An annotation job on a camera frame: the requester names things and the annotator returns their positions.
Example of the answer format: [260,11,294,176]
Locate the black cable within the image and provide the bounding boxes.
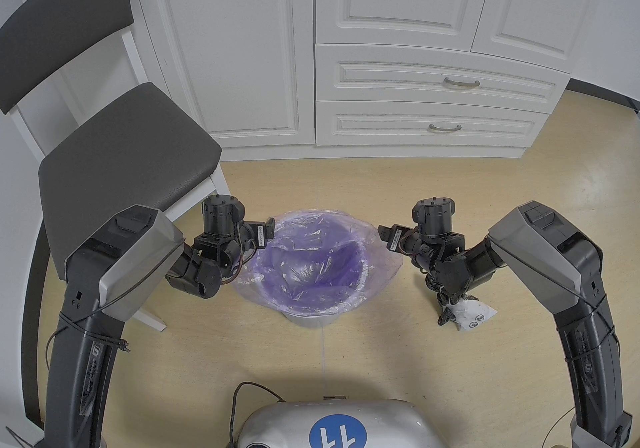
[228,382,287,448]

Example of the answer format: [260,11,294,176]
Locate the purple plastic bag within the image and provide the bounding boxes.
[231,207,405,319]

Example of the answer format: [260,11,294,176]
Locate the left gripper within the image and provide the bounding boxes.
[239,217,276,251]

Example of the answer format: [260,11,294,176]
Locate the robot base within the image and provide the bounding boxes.
[239,398,446,448]

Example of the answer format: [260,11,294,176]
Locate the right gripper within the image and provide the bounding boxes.
[377,222,422,258]

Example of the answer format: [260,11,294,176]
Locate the white chair dark grey seat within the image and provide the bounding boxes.
[0,0,242,333]

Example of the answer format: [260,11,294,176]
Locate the crumpled white paper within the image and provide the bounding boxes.
[450,298,497,333]

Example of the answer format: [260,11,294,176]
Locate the white trash bin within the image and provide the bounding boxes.
[282,308,346,330]

